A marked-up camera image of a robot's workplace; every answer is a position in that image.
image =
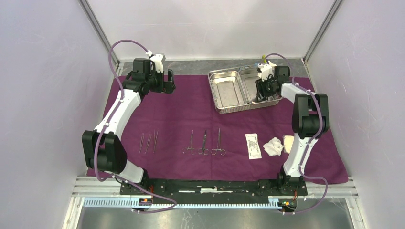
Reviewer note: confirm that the green suture packet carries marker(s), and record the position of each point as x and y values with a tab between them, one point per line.
254	151

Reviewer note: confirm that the white gauze packet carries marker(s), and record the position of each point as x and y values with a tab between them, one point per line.
274	147

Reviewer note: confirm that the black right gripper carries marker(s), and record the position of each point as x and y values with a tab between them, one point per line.
260	86

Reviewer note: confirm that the white gauze pad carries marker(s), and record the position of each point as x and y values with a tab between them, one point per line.
287	143

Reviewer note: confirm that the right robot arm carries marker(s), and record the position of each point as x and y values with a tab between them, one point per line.
310	119

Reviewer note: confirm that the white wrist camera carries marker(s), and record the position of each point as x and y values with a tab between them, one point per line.
157	61
266	70

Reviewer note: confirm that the steel two-compartment tray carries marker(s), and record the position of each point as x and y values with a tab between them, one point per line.
234	89

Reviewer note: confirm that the aluminium frame post right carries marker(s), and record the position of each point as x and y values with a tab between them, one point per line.
322	29

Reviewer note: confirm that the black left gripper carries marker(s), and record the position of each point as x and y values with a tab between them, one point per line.
162	88

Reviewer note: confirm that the steel forceps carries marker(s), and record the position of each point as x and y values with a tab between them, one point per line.
148	143
156	132

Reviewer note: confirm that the steel hemostat clamp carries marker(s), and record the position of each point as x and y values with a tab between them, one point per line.
218	149

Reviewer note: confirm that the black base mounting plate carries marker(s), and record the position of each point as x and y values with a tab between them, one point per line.
222	192

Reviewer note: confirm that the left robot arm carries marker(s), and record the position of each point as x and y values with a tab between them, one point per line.
102	146

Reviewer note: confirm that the aluminium frame rail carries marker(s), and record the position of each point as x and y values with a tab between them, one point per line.
50	119
89	192

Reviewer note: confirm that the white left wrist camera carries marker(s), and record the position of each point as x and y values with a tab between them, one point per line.
157	61

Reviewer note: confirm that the aluminium frame rail left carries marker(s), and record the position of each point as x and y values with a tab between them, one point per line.
50	119

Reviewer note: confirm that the maroon cloth wrap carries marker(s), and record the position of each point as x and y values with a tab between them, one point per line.
191	107

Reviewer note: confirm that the aluminium front frame rail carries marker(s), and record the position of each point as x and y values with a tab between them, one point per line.
89	192

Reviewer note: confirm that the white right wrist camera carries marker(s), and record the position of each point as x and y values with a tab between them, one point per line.
266	70

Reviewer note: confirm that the steel needle holder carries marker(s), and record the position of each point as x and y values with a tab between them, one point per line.
189	149

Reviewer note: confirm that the steel surgical scissors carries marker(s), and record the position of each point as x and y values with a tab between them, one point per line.
203	150

